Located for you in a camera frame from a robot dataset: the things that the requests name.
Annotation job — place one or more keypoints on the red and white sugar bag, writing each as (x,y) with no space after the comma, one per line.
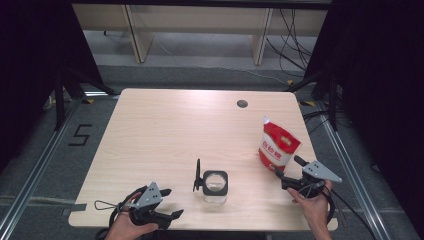
(278,148)

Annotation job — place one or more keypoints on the person's right hand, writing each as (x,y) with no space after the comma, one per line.
(316,210)

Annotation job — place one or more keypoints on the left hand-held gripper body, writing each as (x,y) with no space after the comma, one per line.
(150,195)

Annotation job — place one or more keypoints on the aluminium floor rail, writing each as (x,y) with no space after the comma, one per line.
(353,180)
(36,170)

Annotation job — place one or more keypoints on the beige wooden shelf unit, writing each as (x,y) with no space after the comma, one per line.
(200,20)

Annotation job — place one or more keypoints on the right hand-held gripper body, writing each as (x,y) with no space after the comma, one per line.
(320,171)

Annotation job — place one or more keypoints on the clear jar with black lid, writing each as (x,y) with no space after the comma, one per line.
(207,191)

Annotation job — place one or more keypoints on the black curtain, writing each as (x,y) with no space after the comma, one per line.
(383,83)
(33,66)

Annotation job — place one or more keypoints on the person's left hand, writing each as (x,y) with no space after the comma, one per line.
(125,230)

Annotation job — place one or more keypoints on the grey tape strip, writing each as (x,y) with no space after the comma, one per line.
(78,208)

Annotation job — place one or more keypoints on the yellow floor tape piece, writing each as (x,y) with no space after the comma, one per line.
(290,82)
(308,103)
(88,101)

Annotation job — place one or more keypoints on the black metal stand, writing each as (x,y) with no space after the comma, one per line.
(59,100)
(332,103)

